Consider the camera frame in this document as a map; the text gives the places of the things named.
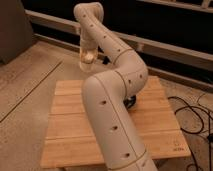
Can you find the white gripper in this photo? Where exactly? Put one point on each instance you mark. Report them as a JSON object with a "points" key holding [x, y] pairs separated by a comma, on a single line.
{"points": [[87, 43]]}

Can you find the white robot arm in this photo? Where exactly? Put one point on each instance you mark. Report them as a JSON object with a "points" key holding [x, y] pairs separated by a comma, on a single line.
{"points": [[104, 93]]}

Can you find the grey cabinet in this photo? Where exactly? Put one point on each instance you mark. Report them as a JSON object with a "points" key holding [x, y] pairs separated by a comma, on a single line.
{"points": [[16, 33]]}

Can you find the black bowl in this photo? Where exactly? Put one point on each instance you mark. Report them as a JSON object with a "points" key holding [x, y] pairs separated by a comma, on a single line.
{"points": [[129, 102]]}

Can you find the wooden board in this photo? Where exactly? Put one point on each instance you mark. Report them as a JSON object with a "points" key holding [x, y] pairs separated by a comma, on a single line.
{"points": [[70, 141]]}

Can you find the wooden shelf rail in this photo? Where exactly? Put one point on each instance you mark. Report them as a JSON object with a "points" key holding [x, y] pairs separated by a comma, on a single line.
{"points": [[162, 50]]}

